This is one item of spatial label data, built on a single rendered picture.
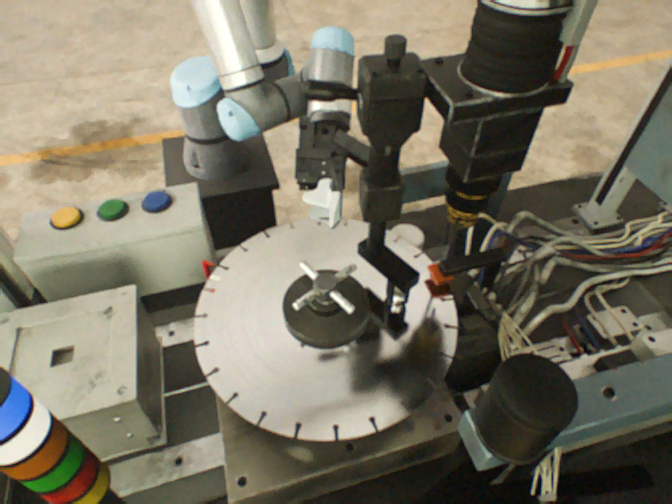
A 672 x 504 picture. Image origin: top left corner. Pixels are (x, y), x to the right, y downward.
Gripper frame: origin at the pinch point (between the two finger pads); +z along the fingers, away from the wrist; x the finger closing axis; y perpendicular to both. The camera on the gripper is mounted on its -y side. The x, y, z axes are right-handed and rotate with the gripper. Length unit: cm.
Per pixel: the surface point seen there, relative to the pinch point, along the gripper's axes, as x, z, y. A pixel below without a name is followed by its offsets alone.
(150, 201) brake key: -1.2, -5.1, 31.7
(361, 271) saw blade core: 11.8, 6.5, -3.9
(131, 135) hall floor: -158, -75, 113
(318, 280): 19.7, 8.5, 1.5
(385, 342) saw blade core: 17.9, 15.5, -6.9
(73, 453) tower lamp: 35.9, 24.1, 19.4
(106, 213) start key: 0.7, -2.4, 37.9
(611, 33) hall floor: -230, -182, -172
